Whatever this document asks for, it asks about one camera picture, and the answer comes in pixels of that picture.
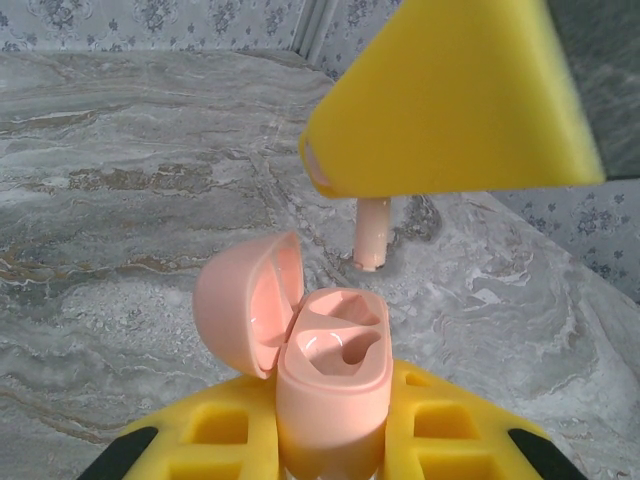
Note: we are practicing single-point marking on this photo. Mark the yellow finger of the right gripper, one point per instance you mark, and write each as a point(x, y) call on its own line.
point(325, 192)
point(450, 100)

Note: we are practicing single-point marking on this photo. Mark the pink earbud charging case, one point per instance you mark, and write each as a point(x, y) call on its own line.
point(330, 410)

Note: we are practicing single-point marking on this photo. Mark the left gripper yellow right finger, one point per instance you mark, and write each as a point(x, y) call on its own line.
point(400, 450)

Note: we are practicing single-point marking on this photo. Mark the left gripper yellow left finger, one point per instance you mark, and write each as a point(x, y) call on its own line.
point(175, 467)

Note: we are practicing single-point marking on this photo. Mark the aluminium corner frame post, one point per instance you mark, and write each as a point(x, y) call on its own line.
point(312, 30)

